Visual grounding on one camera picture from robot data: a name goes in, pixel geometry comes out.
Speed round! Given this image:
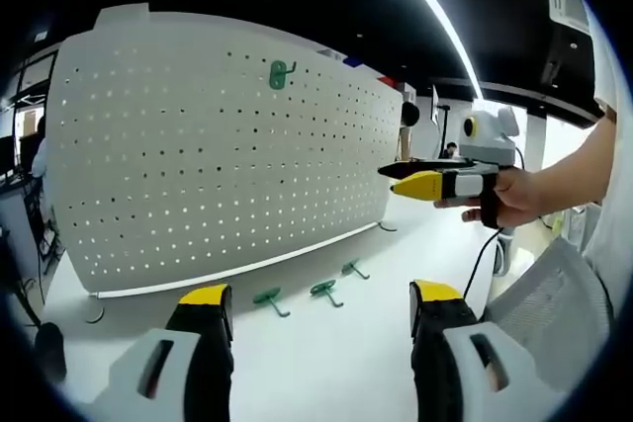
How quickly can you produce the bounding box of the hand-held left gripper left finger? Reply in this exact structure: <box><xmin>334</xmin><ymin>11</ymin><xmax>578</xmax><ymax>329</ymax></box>
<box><xmin>91</xmin><ymin>283</ymin><xmax>236</xmax><ymax>422</ymax></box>

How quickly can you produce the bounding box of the black tripod stand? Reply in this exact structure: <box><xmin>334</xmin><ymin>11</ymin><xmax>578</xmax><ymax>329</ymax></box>
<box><xmin>430</xmin><ymin>84</ymin><xmax>452</xmax><ymax>159</ymax></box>

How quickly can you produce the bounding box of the white partition panel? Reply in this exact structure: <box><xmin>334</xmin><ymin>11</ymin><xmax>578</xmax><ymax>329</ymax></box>
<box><xmin>93</xmin><ymin>2</ymin><xmax>150</xmax><ymax>31</ymax></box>

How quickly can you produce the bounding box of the white perforated mounting plate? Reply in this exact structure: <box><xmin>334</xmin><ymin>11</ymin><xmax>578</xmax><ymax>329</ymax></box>
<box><xmin>46</xmin><ymin>9</ymin><xmax>405</xmax><ymax>324</ymax></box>

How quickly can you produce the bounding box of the person's right hand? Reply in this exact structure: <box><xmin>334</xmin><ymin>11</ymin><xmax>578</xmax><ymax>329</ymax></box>
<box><xmin>433</xmin><ymin>166</ymin><xmax>546</xmax><ymax>230</ymax></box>

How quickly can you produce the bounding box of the long ceiling light strip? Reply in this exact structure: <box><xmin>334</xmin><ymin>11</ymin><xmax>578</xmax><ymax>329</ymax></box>
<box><xmin>375</xmin><ymin>0</ymin><xmax>487</xmax><ymax>100</ymax></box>

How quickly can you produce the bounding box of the green hook assembly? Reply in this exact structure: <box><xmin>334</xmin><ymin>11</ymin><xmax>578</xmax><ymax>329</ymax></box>
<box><xmin>252</xmin><ymin>288</ymin><xmax>291</xmax><ymax>318</ymax></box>
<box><xmin>269</xmin><ymin>59</ymin><xmax>298</xmax><ymax>92</ymax></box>
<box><xmin>310</xmin><ymin>279</ymin><xmax>345</xmax><ymax>308</ymax></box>
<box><xmin>340</xmin><ymin>258</ymin><xmax>372</xmax><ymax>281</ymax></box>

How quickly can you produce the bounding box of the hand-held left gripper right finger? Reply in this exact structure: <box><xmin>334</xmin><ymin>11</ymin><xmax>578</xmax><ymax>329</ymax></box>
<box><xmin>407</xmin><ymin>279</ymin><xmax>556</xmax><ymax>422</ymax></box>

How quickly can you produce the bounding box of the black computer mouse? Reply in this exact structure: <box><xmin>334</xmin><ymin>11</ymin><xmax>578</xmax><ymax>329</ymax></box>
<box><xmin>33</xmin><ymin>321</ymin><xmax>68</xmax><ymax>384</ymax></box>

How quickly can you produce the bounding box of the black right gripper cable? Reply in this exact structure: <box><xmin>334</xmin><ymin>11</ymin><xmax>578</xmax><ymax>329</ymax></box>
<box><xmin>462</xmin><ymin>226</ymin><xmax>506</xmax><ymax>302</ymax></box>

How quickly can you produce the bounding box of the grey mesh office chair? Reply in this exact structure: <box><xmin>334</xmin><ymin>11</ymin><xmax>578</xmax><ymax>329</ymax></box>
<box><xmin>487</xmin><ymin>236</ymin><xmax>617</xmax><ymax>393</ymax></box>

